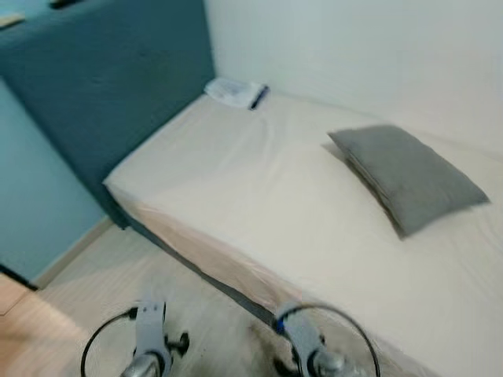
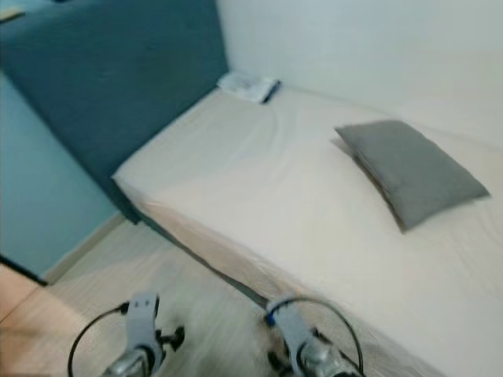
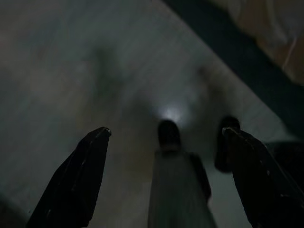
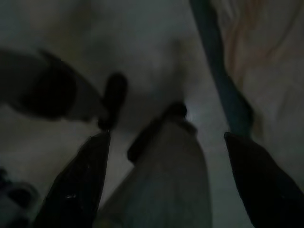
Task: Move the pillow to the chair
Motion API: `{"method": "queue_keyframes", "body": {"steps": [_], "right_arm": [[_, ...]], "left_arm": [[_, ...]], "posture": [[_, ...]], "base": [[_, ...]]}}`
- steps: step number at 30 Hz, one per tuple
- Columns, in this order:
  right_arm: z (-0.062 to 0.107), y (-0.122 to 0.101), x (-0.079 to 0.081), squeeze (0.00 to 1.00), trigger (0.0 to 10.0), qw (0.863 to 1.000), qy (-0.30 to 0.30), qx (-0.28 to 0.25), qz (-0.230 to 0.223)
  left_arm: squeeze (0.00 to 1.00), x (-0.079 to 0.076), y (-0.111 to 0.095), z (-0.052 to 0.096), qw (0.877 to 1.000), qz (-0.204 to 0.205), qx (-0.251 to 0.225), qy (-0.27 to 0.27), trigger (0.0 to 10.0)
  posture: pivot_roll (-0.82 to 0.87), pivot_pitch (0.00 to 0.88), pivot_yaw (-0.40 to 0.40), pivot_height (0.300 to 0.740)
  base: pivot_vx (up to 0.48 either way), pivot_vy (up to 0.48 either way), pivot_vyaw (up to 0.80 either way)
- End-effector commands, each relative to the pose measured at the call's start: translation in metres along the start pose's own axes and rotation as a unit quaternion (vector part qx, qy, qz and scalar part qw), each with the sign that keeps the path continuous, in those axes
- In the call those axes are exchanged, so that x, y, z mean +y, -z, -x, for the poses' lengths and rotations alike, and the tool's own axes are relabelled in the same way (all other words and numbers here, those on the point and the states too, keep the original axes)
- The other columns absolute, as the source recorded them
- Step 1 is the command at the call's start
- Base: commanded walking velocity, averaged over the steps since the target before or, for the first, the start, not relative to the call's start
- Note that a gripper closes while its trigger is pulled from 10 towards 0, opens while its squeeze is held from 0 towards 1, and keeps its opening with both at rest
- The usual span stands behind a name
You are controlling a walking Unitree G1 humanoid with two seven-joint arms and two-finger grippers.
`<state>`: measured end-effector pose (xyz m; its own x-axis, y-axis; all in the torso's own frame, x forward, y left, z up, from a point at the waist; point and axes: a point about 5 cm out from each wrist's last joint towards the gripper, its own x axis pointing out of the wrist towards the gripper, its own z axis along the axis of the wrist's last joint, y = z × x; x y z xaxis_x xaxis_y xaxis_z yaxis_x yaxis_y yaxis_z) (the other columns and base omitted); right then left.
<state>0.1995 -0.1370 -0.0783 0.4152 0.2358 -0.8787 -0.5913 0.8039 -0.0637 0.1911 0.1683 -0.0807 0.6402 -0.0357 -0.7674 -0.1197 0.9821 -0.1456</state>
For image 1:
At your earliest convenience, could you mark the grey pillow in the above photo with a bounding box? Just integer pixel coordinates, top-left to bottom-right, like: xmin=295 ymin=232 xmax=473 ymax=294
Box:
xmin=327 ymin=123 xmax=491 ymax=240

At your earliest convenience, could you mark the cream mattress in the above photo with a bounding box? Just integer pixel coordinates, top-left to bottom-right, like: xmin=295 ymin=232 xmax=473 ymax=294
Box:
xmin=104 ymin=87 xmax=503 ymax=377

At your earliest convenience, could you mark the white packet with dark edge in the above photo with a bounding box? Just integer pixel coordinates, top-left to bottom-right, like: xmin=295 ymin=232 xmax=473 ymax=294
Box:
xmin=204 ymin=76 xmax=270 ymax=112

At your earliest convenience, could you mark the small beige object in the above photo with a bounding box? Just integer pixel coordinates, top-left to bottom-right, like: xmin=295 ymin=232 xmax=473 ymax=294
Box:
xmin=0 ymin=12 xmax=26 ymax=31

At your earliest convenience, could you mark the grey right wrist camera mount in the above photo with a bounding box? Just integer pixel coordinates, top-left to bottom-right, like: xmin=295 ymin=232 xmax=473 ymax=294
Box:
xmin=273 ymin=302 xmax=328 ymax=370

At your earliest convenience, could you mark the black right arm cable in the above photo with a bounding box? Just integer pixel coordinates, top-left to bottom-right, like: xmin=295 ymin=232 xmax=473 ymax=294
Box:
xmin=274 ymin=303 xmax=383 ymax=377

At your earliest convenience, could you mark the black door frame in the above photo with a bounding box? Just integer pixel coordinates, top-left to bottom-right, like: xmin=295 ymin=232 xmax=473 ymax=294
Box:
xmin=0 ymin=263 xmax=39 ymax=292

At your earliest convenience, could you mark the blue upholstered bed frame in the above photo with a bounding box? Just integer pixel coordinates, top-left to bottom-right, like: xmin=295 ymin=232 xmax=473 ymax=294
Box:
xmin=0 ymin=0 xmax=277 ymax=328

